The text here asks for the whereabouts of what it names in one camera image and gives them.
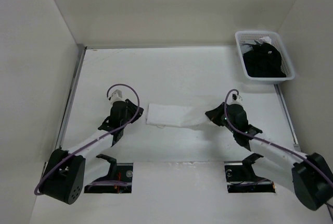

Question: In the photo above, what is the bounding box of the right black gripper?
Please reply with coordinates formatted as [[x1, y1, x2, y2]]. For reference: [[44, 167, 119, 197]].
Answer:
[[205, 102, 237, 133]]

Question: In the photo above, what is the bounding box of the white tank top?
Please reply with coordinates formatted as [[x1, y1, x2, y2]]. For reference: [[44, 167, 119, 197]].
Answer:
[[146, 104, 215, 129]]

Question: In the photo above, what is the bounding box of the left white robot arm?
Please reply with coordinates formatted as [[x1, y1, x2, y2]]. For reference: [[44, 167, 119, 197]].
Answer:
[[35, 99, 144, 205]]

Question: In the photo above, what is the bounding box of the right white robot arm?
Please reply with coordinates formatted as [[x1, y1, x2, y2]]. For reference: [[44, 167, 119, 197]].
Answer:
[[205, 103, 332, 211]]

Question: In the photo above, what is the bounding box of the black tank top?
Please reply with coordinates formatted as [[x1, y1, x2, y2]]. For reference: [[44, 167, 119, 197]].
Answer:
[[242, 43, 286, 78]]

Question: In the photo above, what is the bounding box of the white plastic basket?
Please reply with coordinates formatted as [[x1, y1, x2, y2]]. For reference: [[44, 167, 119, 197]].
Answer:
[[235, 30, 295, 84]]

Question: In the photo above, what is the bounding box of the small white cloth in basket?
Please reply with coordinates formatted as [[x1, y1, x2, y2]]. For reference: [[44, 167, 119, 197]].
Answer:
[[254, 36, 272, 45]]

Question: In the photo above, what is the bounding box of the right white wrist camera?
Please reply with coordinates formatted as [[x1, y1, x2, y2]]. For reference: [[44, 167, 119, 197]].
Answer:
[[232, 93, 242, 106]]

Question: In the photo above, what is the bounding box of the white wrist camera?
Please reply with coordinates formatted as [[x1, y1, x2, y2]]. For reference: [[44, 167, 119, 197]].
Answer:
[[107, 89, 123, 105], [232, 93, 242, 106]]

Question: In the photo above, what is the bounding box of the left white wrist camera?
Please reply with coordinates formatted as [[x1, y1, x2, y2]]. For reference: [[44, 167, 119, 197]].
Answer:
[[107, 89, 123, 105]]

